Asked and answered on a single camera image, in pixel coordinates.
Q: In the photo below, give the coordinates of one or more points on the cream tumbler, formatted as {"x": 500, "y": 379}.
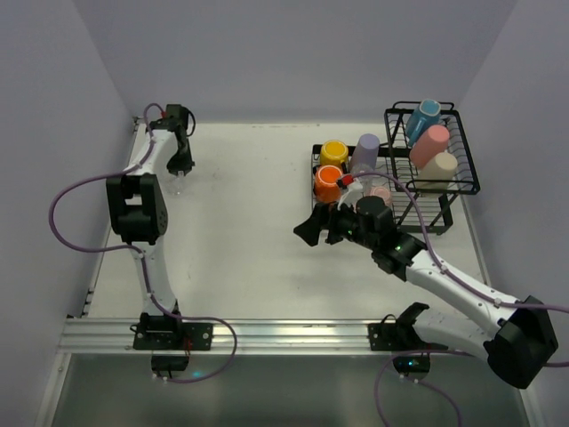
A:
{"x": 434, "y": 178}

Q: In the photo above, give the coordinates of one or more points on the orange mug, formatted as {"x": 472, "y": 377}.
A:
{"x": 326, "y": 188}

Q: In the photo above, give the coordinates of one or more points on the blue mug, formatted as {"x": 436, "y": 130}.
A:
{"x": 426, "y": 114}

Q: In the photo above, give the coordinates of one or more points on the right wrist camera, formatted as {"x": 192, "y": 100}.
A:
{"x": 351, "y": 190}

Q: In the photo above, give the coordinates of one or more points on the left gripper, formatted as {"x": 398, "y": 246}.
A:
{"x": 180, "y": 163}

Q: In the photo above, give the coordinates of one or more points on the yellow mug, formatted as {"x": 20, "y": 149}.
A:
{"x": 334, "y": 152}

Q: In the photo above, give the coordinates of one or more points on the lilac tumbler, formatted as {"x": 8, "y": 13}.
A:
{"x": 365, "y": 154}

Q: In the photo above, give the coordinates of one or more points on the pink mug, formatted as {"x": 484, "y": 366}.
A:
{"x": 381, "y": 192}

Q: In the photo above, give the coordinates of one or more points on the aluminium rail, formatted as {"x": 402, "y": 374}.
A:
{"x": 284, "y": 337}

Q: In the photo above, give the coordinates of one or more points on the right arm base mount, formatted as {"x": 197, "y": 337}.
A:
{"x": 397, "y": 335}

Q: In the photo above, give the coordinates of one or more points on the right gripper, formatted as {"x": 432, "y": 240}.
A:
{"x": 333, "y": 227}

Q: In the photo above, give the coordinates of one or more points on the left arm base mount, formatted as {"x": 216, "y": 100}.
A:
{"x": 171, "y": 340}

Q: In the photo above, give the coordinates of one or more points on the black wire dish rack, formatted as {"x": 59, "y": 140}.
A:
{"x": 398, "y": 174}

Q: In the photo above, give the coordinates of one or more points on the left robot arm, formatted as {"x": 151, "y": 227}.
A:
{"x": 137, "y": 209}

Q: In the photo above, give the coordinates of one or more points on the pink tumbler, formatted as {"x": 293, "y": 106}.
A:
{"x": 432, "y": 142}

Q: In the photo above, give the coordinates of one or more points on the clear glass cup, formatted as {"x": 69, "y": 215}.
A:
{"x": 178, "y": 185}

